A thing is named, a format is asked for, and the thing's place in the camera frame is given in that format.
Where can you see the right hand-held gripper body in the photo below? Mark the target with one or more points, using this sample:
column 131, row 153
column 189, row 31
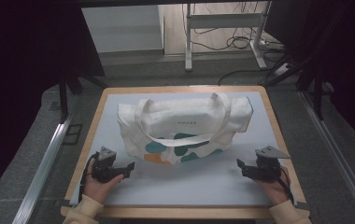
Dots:
column 267, row 166

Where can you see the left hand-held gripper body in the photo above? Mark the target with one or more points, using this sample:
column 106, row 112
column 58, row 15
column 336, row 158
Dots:
column 104, row 168

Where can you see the white canvas tote bag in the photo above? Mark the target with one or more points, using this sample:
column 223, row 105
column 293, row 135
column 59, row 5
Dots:
column 185, row 123

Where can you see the person's left hand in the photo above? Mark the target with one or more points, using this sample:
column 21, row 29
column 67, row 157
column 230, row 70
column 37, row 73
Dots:
column 96, row 188

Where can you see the person's right hand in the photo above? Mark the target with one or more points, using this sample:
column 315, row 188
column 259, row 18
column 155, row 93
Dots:
column 273, row 189

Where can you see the black floor plate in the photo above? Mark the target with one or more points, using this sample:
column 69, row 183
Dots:
column 72, row 134

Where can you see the pale grey table mat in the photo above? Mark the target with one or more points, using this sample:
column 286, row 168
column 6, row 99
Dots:
column 178, row 186

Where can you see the wooden table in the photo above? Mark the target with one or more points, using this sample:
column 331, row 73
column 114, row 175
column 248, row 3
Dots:
column 178, row 212

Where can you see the black metal stand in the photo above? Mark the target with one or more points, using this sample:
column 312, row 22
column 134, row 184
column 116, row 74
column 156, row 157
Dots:
column 309, row 71
column 63, row 93

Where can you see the dark curtain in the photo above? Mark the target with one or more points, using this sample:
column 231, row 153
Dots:
column 350, row 62
column 26, row 77

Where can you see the white power strip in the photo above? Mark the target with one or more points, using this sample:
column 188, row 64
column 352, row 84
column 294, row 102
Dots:
column 270, row 43

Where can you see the aluminium rail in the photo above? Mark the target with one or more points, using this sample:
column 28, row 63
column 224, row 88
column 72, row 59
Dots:
column 40, row 174
column 337, row 152

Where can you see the white metal desk frame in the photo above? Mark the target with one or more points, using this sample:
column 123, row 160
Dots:
column 222, row 20

